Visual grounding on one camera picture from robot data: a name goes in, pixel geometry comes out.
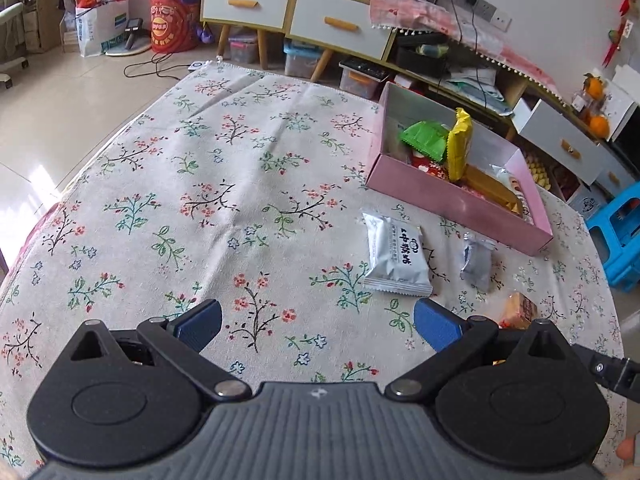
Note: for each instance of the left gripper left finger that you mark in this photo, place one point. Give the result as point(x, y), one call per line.
point(179, 342)

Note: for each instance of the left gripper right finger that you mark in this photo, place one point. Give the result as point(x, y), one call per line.
point(459, 346)

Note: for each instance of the small silver snack packet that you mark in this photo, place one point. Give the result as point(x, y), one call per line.
point(477, 261)

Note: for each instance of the orange white snack packet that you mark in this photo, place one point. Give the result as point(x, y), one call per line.
point(519, 312)

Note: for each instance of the white monkey snack packet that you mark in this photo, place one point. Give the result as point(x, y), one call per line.
point(397, 263)

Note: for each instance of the gold snack bar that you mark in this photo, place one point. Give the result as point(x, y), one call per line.
point(492, 189)

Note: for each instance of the red snack packet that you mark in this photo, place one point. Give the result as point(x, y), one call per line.
point(425, 164)

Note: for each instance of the pink cardboard box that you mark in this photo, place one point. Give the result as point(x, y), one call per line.
point(389, 173)

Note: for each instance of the yellow snack packet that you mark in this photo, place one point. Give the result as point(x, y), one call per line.
point(458, 145)

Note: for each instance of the green snack packet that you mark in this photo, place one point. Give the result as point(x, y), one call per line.
point(427, 138)

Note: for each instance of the white striped snack bar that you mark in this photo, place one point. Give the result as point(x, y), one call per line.
point(513, 184)

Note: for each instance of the person right hand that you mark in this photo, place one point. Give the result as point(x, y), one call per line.
point(628, 452)

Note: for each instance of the blue plastic stool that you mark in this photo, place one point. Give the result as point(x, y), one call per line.
point(614, 230)

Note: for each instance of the floral tablecloth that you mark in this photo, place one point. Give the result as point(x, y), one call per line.
point(250, 188)

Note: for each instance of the yellow egg tray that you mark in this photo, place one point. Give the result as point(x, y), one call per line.
point(538, 171)

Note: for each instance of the open white drawer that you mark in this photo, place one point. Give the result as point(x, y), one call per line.
point(559, 138)

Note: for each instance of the orange fruit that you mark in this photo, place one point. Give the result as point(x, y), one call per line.
point(599, 126)

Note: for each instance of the microwave oven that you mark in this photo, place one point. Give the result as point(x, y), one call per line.
point(622, 111)

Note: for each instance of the red lantern bag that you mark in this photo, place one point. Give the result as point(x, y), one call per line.
point(174, 26)

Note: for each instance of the white paper shopping bag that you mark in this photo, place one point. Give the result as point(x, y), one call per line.
point(101, 27)

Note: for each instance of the pink cloth on cabinet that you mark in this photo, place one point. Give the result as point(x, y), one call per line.
point(422, 16)

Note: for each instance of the white drawer cabinet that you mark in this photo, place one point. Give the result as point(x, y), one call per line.
point(338, 26)

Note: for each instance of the white office chair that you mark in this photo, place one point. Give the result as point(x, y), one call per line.
point(12, 59)

